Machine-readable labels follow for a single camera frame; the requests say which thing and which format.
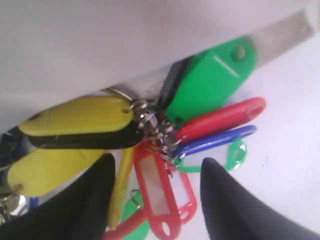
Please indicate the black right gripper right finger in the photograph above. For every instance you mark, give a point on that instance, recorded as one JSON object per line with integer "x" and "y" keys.
{"x": 232, "y": 213}

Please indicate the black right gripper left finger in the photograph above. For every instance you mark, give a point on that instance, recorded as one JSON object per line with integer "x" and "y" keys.
{"x": 79, "y": 212}

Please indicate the cream fabric duffel bag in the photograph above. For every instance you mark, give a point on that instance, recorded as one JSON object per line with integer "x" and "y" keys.
{"x": 52, "y": 51}

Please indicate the colourful plastic key tags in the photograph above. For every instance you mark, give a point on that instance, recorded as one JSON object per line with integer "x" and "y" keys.
{"x": 148, "y": 138}

